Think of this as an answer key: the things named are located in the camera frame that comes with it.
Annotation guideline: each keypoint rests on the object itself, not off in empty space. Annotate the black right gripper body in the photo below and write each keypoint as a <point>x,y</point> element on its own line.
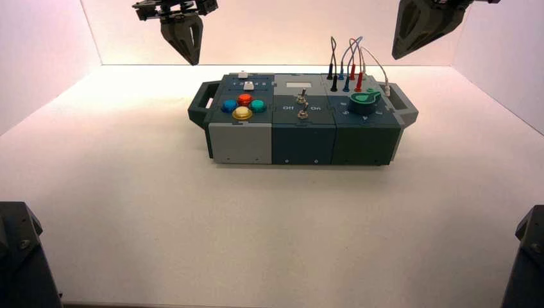
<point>467,2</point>

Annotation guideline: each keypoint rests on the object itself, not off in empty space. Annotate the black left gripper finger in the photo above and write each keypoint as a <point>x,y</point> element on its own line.
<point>174,36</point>
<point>195,53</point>

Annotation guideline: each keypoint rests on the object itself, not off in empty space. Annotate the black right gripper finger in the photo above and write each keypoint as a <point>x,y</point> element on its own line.
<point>442,21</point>
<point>401,42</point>

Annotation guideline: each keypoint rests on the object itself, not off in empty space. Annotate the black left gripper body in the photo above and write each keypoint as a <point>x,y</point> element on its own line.
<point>182,7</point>

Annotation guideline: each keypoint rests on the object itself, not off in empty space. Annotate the small white slider knob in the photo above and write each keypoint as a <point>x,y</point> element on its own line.
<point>248,86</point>
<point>243,75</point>

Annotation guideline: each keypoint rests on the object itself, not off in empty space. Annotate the blue dome push button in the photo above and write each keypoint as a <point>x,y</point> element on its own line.
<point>229,106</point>

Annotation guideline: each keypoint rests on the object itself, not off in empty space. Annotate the red dome push button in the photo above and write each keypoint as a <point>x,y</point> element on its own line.
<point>244,99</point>

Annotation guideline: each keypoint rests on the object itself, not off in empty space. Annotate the green rotary dial knob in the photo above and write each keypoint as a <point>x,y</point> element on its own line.
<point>364,103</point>

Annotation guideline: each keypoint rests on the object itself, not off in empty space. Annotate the yellow dome push button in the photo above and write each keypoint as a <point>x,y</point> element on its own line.
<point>242,113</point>

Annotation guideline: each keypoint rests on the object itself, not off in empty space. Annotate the green dome push button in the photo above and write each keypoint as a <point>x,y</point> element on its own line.
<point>257,106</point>

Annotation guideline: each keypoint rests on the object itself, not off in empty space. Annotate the grey and teal task box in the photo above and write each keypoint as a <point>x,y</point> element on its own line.
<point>297,136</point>

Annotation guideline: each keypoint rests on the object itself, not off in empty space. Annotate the metal toggle switch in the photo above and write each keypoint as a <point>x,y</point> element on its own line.
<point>302,113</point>
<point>302,97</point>

